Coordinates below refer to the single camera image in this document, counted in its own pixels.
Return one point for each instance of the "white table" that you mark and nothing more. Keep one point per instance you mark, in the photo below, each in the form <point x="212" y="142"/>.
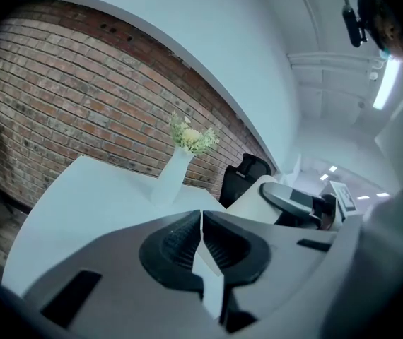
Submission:
<point x="81" y="196"/>

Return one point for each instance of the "square ceiling light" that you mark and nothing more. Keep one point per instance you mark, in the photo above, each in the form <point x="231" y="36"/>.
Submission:
<point x="333" y="169"/>
<point x="363" y="197"/>
<point x="382" y="194"/>
<point x="324" y="177"/>

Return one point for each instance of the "long ceiling tube light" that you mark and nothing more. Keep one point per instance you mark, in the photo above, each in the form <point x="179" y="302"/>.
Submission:
<point x="385" y="85"/>

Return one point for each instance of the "yellow green flower bunch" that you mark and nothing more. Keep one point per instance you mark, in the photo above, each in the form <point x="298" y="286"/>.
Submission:
<point x="191" y="138"/>

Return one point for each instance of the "black office chair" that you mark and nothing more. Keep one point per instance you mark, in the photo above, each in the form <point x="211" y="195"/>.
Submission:
<point x="235" y="182"/>

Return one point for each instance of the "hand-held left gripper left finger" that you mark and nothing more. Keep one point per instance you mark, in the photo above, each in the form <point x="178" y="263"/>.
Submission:
<point x="116" y="281"/>

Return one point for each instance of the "black head camera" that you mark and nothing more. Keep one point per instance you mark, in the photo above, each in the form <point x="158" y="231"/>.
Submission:
<point x="355" y="27"/>

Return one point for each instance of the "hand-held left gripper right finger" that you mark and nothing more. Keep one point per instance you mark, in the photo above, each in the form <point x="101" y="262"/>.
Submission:
<point x="286" y="270"/>

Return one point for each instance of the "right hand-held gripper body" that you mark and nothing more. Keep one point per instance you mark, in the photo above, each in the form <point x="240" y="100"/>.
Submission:
<point x="343" y="198"/>

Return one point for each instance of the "white ceiling pipes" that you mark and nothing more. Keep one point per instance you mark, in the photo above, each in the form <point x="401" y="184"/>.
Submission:
<point x="328" y="60"/>

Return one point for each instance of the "white vase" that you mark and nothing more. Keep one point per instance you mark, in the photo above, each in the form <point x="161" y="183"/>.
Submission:
<point x="173" y="180"/>

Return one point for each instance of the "person's head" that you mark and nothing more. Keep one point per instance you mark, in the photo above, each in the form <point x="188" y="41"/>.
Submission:
<point x="385" y="23"/>

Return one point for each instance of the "blue face mask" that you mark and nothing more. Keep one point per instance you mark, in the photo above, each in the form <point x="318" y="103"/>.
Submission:
<point x="385" y="54"/>

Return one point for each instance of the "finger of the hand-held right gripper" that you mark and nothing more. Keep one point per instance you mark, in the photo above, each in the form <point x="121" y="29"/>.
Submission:
<point x="279" y="194"/>

